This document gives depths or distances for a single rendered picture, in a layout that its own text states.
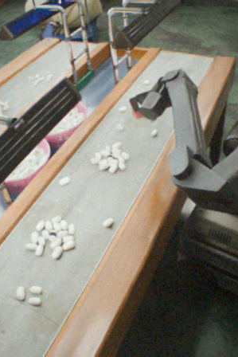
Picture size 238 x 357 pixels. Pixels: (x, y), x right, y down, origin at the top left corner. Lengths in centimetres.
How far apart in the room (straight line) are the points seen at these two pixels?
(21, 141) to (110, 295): 43
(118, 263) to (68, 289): 15
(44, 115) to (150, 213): 41
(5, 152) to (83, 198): 40
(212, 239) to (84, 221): 62
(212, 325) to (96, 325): 91
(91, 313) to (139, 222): 30
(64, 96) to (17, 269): 49
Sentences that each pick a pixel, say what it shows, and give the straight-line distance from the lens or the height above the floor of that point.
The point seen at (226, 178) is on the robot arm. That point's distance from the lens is 54.
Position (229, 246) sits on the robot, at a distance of 143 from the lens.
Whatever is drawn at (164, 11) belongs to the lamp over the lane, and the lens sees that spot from 157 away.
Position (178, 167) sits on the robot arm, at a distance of 59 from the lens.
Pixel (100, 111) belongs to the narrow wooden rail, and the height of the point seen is 76.
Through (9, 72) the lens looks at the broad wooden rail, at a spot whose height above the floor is 76.
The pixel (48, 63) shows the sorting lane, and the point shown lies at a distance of 200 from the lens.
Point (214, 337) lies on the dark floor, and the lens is 164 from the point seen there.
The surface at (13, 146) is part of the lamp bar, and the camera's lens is 78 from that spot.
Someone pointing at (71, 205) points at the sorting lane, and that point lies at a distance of 107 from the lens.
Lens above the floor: 153
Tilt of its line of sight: 43 degrees down
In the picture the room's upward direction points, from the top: 7 degrees counter-clockwise
